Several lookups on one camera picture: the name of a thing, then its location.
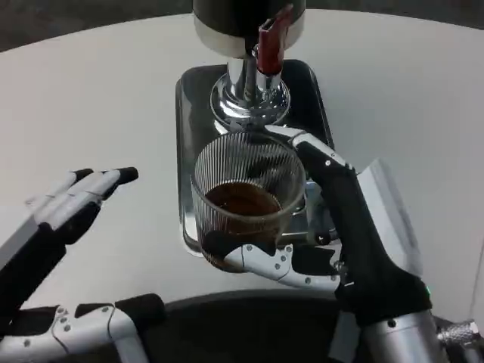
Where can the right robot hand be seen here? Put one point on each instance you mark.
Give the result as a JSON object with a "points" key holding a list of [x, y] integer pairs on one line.
{"points": [[363, 242]]}

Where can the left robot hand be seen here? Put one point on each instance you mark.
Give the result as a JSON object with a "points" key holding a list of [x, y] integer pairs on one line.
{"points": [[45, 227]]}

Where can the clear ribbed glass cup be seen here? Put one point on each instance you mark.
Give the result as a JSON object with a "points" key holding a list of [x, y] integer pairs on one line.
{"points": [[242, 204]]}

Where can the silver right robot forearm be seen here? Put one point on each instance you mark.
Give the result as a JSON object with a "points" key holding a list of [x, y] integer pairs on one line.
{"points": [[401, 340]]}

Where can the black robot torso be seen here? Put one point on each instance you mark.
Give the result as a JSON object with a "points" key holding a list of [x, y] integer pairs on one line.
{"points": [[249, 325]]}

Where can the steel drip tray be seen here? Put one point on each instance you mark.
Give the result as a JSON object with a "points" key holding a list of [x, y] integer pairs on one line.
{"points": [[189, 113]]}

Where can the black drink dispenser chrome stand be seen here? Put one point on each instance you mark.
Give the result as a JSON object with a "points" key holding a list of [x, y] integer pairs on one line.
{"points": [[234, 22]]}

